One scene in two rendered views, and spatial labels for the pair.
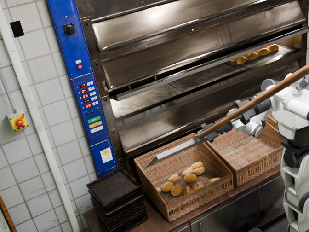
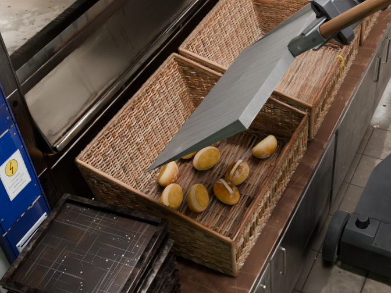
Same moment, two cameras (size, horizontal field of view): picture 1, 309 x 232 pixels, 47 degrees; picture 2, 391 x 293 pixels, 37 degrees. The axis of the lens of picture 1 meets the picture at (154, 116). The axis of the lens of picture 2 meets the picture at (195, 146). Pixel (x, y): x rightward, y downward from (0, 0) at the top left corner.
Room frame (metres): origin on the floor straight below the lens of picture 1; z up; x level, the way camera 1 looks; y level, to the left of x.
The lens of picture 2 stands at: (1.07, 0.60, 1.93)
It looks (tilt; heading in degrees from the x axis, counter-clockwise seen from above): 43 degrees down; 326
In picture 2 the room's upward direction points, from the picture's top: 7 degrees counter-clockwise
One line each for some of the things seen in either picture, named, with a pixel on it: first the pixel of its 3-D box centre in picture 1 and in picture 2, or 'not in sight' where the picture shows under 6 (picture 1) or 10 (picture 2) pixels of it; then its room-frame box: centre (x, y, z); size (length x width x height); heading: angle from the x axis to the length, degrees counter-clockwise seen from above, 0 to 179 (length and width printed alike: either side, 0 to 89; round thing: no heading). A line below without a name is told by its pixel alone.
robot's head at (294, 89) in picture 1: (295, 83); not in sight; (1.76, -0.80, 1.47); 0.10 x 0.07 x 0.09; 19
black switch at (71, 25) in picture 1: (69, 25); not in sight; (2.14, 0.40, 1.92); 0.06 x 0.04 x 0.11; 113
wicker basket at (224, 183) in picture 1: (182, 173); (201, 153); (2.13, -0.13, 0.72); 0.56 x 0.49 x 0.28; 113
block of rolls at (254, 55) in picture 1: (239, 47); not in sight; (3.24, -0.91, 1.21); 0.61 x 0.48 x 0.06; 23
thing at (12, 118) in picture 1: (18, 120); not in sight; (1.97, 0.81, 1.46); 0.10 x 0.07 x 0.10; 113
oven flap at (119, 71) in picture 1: (214, 38); not in sight; (2.60, -0.55, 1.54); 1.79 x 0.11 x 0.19; 113
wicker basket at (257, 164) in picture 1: (243, 144); (274, 50); (2.36, -0.66, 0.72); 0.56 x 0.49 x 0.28; 114
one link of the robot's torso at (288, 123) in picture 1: (304, 112); not in sight; (1.78, -0.86, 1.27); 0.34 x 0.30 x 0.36; 19
